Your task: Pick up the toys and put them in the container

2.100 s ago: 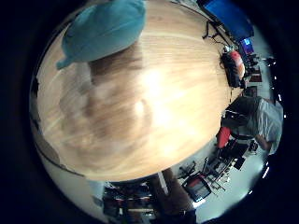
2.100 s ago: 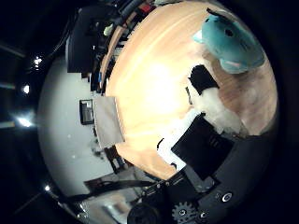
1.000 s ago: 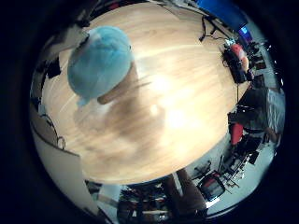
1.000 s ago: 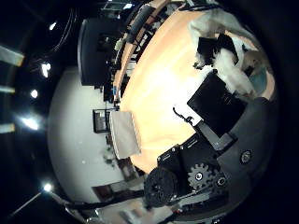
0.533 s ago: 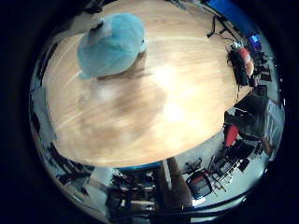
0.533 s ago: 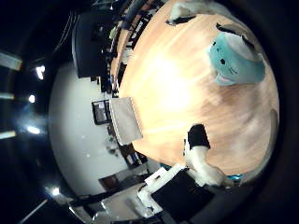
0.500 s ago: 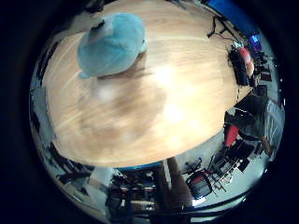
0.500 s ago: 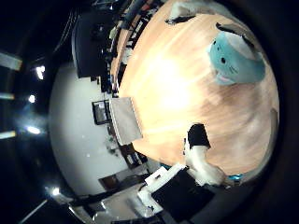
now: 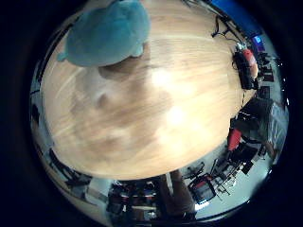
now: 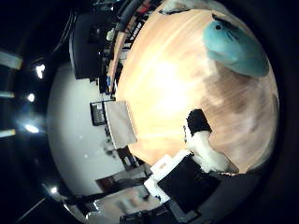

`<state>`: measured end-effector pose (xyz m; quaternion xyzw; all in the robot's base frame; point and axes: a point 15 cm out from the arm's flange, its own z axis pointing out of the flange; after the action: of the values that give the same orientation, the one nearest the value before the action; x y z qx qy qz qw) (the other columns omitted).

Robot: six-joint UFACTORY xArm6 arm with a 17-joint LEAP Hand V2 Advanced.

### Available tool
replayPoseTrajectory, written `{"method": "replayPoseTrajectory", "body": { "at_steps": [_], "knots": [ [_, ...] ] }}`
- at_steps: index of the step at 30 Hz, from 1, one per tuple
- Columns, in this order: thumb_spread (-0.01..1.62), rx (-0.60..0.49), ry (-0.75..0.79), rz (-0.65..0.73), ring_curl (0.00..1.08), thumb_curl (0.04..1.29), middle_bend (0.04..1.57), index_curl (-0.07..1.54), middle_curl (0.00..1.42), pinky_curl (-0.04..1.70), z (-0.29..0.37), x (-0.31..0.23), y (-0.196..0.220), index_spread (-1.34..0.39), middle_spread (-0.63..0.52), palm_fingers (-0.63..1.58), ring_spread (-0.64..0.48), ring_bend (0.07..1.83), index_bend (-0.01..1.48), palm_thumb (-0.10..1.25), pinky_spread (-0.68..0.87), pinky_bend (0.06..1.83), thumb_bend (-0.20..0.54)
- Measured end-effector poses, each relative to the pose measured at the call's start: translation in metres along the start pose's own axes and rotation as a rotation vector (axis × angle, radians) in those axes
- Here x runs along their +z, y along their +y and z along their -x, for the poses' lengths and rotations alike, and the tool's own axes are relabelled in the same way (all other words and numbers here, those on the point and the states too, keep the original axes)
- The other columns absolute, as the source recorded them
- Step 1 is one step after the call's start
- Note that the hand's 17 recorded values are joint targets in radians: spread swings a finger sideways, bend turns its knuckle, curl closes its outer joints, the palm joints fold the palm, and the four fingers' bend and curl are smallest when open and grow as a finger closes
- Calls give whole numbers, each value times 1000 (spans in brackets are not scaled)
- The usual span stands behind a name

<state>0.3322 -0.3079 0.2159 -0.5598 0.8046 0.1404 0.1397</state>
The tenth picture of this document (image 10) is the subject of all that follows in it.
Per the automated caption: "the black frame shelf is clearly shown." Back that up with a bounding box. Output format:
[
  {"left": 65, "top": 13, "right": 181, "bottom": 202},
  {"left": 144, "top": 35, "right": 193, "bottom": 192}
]
[{"left": 89, "top": 101, "right": 107, "bottom": 127}]

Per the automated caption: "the white plastic container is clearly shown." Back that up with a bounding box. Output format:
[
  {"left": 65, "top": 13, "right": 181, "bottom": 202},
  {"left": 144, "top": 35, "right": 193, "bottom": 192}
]
[{"left": 103, "top": 100, "right": 138, "bottom": 150}]

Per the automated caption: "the teal plush toy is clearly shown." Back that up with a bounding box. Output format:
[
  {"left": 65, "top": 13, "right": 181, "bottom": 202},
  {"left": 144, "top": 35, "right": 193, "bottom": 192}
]
[{"left": 202, "top": 13, "right": 271, "bottom": 78}]

